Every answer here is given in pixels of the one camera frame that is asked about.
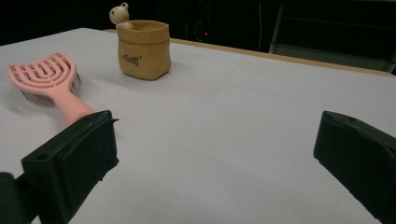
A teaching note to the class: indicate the grey metal desk frame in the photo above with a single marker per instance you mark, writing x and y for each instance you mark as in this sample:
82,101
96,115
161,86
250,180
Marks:
327,54

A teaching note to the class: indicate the pink hairbrush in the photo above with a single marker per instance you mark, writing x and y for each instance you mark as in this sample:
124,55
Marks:
72,105

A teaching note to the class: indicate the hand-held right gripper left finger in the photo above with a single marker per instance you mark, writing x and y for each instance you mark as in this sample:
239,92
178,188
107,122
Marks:
71,155

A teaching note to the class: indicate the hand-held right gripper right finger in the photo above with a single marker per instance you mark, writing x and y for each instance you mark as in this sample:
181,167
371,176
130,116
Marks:
358,155

